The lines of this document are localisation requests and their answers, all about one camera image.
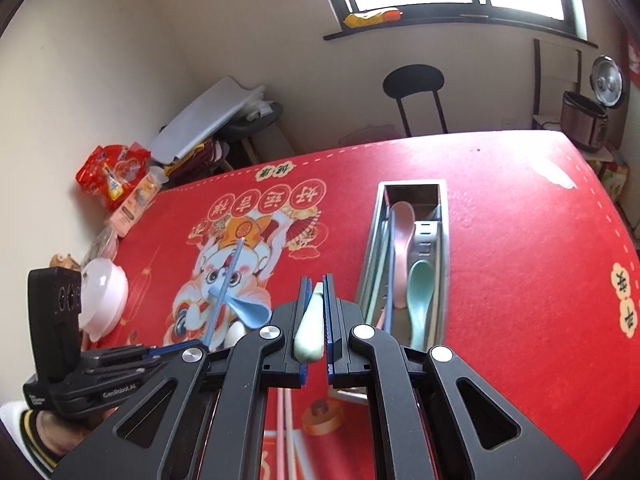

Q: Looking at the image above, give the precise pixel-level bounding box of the red gift bag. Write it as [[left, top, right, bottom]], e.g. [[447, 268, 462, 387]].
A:
[[622, 25, 640, 91]]

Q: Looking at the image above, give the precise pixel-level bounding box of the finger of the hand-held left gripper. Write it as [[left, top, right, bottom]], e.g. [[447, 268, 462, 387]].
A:
[[141, 341, 207, 362]]

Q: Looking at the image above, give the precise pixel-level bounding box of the pink chopstick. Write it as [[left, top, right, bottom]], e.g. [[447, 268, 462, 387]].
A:
[[374, 280, 396, 333], [276, 430, 289, 480]]

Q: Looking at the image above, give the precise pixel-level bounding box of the person's left hand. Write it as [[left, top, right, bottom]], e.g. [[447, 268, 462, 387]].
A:
[[30, 402, 121, 458]]

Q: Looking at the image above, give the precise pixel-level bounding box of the pink spoon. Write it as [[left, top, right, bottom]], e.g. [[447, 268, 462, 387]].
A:
[[390, 201, 417, 309]]

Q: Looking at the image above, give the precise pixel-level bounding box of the red snack bag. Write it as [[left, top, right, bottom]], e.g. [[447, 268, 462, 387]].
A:
[[75, 144, 152, 211]]

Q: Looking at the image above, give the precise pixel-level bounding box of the black round-back chair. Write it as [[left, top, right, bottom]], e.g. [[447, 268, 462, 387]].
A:
[[383, 64, 448, 137]]

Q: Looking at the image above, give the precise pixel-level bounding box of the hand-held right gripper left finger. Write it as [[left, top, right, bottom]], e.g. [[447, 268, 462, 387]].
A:
[[51, 276, 311, 480]]

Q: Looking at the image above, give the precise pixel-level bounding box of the white bowl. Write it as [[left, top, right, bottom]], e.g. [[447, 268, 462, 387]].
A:
[[80, 257, 130, 336]]

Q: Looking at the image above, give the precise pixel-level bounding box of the stainless steel utensil tray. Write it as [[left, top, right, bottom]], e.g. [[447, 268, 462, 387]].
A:
[[327, 178, 451, 406]]

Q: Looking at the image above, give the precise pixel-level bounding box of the pink plastic bottle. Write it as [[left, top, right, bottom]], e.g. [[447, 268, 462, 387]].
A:
[[110, 170, 166, 238]]

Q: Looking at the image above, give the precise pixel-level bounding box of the silver rice cooker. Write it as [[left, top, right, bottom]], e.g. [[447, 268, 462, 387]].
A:
[[560, 55, 626, 153]]

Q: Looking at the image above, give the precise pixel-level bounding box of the red printed table mat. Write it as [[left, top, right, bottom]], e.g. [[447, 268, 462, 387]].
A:
[[82, 130, 640, 480]]

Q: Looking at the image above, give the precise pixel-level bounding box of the black windowsill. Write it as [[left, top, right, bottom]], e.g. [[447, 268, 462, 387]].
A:
[[323, 5, 598, 48]]

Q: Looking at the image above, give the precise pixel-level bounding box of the small brown figurine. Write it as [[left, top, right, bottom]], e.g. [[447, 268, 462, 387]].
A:
[[49, 252, 81, 273]]

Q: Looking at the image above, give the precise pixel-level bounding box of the teal spoon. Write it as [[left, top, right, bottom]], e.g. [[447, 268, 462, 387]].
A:
[[406, 260, 436, 351]]

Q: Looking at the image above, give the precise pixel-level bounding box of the white rolled board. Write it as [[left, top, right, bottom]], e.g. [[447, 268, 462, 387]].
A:
[[150, 76, 266, 163]]

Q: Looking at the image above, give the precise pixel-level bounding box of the white chopstick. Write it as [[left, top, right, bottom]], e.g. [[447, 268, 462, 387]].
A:
[[283, 389, 301, 461]]

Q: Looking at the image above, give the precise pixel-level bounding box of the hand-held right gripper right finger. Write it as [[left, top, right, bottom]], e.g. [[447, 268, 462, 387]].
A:
[[322, 274, 583, 480]]

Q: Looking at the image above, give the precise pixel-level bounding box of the cream spoon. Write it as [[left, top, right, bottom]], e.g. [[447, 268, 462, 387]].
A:
[[225, 321, 249, 349]]

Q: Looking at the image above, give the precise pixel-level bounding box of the person's left forearm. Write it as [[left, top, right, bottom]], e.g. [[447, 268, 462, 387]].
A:
[[0, 400, 61, 476]]

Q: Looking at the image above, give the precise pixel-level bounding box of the dark red clothing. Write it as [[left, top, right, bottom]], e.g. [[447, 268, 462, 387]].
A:
[[170, 140, 231, 186]]

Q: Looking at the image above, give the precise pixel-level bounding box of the blue spoon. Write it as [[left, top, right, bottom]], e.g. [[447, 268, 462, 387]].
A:
[[207, 287, 272, 329]]

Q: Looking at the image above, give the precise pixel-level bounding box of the blue chopstick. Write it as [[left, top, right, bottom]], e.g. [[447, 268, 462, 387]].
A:
[[204, 239, 246, 350]]

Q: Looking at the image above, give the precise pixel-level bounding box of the floral patterned box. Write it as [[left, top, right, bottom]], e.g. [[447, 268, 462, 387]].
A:
[[587, 150, 631, 201]]

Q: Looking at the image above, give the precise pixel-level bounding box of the clear glass dish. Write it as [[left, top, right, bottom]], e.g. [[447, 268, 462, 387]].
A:
[[82, 225, 121, 266]]

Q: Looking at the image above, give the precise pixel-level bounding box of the black stool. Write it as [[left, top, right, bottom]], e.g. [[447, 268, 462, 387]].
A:
[[215, 102, 296, 166]]

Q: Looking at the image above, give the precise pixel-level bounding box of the yellow snack packet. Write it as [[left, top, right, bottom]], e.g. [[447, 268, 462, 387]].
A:
[[342, 7, 401, 28]]

